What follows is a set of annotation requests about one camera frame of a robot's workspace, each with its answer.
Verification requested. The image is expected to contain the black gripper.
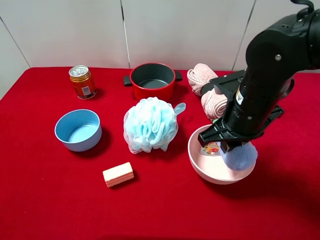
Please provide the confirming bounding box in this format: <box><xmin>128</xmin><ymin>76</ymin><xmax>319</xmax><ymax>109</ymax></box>
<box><xmin>198</xmin><ymin>69</ymin><xmax>285</xmax><ymax>153</ymax></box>

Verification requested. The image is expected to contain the purple eggplant plush toy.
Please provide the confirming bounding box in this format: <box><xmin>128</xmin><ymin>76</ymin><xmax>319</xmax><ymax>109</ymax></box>
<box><xmin>199</xmin><ymin>118</ymin><xmax>258</xmax><ymax>172</ymax></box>

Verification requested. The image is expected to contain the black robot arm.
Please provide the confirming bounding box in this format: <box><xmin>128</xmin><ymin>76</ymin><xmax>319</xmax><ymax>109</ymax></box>
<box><xmin>198</xmin><ymin>0</ymin><xmax>320</xmax><ymax>152</ymax></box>

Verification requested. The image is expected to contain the pink plastic bowl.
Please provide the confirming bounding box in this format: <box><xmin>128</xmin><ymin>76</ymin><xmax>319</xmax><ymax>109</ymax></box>
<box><xmin>187</xmin><ymin>125</ymin><xmax>256</xmax><ymax>185</ymax></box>

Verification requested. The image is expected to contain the rolled pink towel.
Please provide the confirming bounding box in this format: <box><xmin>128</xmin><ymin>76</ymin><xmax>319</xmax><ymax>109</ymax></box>
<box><xmin>186</xmin><ymin>63</ymin><xmax>229</xmax><ymax>122</ymax></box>

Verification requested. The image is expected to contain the blue mesh bath loofah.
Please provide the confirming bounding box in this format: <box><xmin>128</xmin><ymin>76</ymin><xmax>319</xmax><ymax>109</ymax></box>
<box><xmin>123</xmin><ymin>97</ymin><xmax>186</xmax><ymax>154</ymax></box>

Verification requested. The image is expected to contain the red cooking pot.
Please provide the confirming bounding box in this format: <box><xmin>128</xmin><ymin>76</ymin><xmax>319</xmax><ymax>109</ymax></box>
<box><xmin>123</xmin><ymin>62</ymin><xmax>183</xmax><ymax>101</ymax></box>

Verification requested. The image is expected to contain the red velvet tablecloth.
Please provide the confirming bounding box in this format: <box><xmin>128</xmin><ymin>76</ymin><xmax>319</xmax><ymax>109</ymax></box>
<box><xmin>0</xmin><ymin>67</ymin><xmax>320</xmax><ymax>240</ymax></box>

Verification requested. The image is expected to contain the blue plastic bowl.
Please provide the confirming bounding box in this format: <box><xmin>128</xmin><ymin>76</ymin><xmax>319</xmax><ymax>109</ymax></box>
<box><xmin>54</xmin><ymin>109</ymin><xmax>102</xmax><ymax>152</ymax></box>

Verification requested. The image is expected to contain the orange drink can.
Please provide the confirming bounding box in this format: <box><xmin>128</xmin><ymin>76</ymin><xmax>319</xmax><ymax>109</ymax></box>
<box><xmin>68</xmin><ymin>65</ymin><xmax>97</xmax><ymax>100</ymax></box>

